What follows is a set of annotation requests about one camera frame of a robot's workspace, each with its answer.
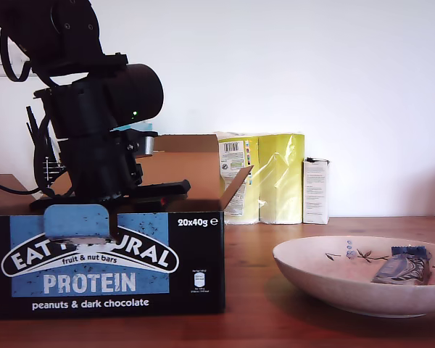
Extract blue black snackbar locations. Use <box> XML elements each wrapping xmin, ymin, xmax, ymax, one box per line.
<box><xmin>370</xmin><ymin>245</ymin><xmax>433</xmax><ymax>286</ymax></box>

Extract yellow paper roll pack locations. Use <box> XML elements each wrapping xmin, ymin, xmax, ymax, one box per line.
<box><xmin>213</xmin><ymin>130</ymin><xmax>306</xmax><ymax>225</ymax></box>

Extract teal tissue box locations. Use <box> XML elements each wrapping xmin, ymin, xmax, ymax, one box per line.
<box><xmin>114</xmin><ymin>122</ymin><xmax>154</xmax><ymax>133</ymax></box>

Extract white plate blue flowers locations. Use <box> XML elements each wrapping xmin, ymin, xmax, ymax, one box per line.
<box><xmin>272</xmin><ymin>235</ymin><xmax>435</xmax><ymax>319</ymax></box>

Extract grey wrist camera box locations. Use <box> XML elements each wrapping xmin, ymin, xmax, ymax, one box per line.
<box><xmin>125</xmin><ymin>129</ymin><xmax>160</xmax><ymax>157</ymax></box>

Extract wire mesh holder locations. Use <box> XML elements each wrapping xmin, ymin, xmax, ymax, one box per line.
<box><xmin>41</xmin><ymin>155</ymin><xmax>72</xmax><ymax>189</ymax></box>

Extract thin black cable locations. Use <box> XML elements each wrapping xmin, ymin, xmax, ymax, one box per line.
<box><xmin>0</xmin><ymin>115</ymin><xmax>73</xmax><ymax>199</ymax></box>

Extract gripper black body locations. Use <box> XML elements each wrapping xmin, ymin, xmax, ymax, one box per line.
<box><xmin>30</xmin><ymin>132</ymin><xmax>191</xmax><ymax>211</ymax></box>

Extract white printed carton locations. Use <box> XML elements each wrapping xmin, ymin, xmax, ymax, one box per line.
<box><xmin>302</xmin><ymin>157</ymin><xmax>331</xmax><ymax>225</ymax></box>

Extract black blue snackbar carton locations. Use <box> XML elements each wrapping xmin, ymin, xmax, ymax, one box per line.
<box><xmin>0</xmin><ymin>133</ymin><xmax>255</xmax><ymax>322</ymax></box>

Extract thick black cable loop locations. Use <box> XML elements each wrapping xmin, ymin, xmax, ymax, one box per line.
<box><xmin>0</xmin><ymin>27</ymin><xmax>36</xmax><ymax>83</ymax></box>

